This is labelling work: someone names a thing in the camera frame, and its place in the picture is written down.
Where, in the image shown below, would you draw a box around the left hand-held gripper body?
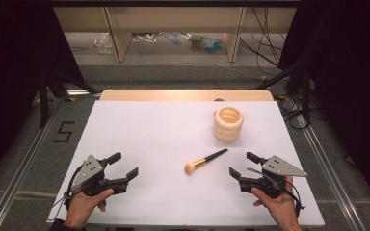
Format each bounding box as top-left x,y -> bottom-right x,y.
70,154 -> 129,197

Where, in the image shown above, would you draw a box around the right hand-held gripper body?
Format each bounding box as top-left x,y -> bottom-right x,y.
238,155 -> 308,199

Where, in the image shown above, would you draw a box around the makeup brush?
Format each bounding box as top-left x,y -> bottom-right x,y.
184,147 -> 229,176

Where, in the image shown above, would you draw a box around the cream ribbed cup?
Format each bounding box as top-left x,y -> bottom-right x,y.
212,106 -> 245,142

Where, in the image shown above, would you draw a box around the person's right hand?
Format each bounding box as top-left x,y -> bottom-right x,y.
250,175 -> 303,231

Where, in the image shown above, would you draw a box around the person's left hand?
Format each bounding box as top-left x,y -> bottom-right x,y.
65,188 -> 115,231

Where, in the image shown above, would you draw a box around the white table mat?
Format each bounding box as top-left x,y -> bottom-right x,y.
46,100 -> 326,227

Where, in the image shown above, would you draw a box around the black metal stand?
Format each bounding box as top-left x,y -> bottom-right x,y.
253,61 -> 312,123
37,64 -> 98,129

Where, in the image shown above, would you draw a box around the clear plastic bag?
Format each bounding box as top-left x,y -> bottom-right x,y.
93,32 -> 114,55

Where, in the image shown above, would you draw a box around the green and blue toy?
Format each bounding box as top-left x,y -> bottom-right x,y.
189,34 -> 228,55

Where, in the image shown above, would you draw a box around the wooden shelf unit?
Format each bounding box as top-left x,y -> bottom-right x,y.
53,6 -> 298,64

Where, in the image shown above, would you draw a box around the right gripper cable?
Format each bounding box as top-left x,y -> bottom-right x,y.
247,167 -> 306,218

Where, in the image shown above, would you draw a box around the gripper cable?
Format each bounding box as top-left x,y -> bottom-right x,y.
46,163 -> 85,222
247,167 -> 306,218

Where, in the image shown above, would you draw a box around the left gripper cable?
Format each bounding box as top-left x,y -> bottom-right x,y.
46,163 -> 85,222

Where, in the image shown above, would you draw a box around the aluminium floor rail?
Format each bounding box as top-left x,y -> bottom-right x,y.
0,95 -> 66,231
297,114 -> 367,231

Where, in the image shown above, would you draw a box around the black floor cables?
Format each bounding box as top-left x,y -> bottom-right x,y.
239,7 -> 326,131

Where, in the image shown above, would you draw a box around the white cord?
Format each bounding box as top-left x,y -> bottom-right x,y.
132,32 -> 162,44

